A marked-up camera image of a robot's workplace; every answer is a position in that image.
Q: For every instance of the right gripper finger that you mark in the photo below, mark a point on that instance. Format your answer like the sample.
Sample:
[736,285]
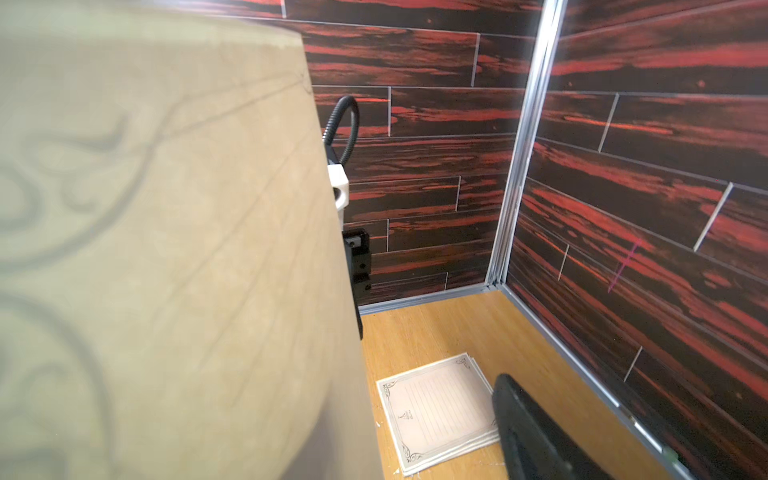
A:
[533,445]

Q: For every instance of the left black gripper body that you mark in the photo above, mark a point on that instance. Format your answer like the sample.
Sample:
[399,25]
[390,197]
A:
[358,257]

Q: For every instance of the ornate stationery paper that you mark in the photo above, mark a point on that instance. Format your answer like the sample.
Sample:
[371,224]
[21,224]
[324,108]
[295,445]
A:
[438,412]
[175,299]

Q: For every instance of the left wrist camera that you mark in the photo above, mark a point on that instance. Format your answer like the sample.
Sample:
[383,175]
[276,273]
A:
[340,186]

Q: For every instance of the left aluminium frame post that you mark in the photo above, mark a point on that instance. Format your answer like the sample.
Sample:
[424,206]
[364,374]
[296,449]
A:
[541,65]

